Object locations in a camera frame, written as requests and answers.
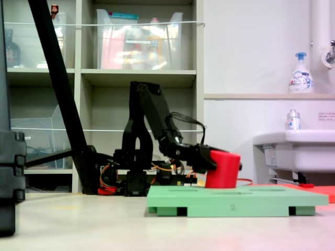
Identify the orange flat block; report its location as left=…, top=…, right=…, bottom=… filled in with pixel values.
left=250, top=183, right=335, bottom=204

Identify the white cord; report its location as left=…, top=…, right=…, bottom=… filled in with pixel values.
left=4, top=20, right=206, bottom=29
left=10, top=125, right=208, bottom=133

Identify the circuit board with wires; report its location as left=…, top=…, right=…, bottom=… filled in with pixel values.
left=177, top=172, right=206, bottom=187

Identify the black tripod brace bar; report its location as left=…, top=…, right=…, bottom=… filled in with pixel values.
left=25, top=148, right=74, bottom=168

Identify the dark grey upright panel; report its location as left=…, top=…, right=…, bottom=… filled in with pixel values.
left=0, top=0, right=12, bottom=132

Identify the red base clamp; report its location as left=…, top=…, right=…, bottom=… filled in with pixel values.
left=97, top=185, right=117, bottom=196

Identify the white sink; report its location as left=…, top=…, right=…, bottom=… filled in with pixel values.
left=252, top=129, right=335, bottom=185

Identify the dark round bottle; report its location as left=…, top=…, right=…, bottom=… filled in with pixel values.
left=4, top=28, right=21, bottom=68

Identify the metal faucet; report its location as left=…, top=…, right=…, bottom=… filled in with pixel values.
left=321, top=40, right=335, bottom=69

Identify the large clear storage bin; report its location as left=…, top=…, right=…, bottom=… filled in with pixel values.
left=96, top=9, right=184, bottom=71

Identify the empty clear angled bin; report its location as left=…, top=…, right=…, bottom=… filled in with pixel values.
left=10, top=104, right=73, bottom=168

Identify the green shape-sorting board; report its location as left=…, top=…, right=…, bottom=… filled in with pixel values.
left=147, top=185, right=329, bottom=218

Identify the clear bin with dark bottle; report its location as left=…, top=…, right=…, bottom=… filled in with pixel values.
left=4, top=12, right=68, bottom=69

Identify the white wall sign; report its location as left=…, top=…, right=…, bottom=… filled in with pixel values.
left=318, top=111, right=335, bottom=122

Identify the black arm wire bundle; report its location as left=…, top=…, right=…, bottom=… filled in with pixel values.
left=166, top=111, right=208, bottom=147

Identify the orange wire loop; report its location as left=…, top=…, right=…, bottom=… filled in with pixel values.
left=100, top=163, right=118, bottom=188

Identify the small clear sanitizer bottle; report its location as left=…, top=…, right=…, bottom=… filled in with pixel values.
left=286, top=109, right=302, bottom=131

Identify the red cylinder block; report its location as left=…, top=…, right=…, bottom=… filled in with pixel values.
left=205, top=150, right=241, bottom=189

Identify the notched black stack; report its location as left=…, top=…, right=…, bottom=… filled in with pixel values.
left=0, top=130, right=27, bottom=237

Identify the black tripod leg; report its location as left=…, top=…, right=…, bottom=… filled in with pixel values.
left=27, top=0, right=100, bottom=196

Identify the beige shelf unit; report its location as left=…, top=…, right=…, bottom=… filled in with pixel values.
left=2, top=0, right=205, bottom=194

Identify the white blue soap pump bottle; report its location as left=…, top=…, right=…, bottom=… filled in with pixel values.
left=288, top=52, right=315, bottom=94

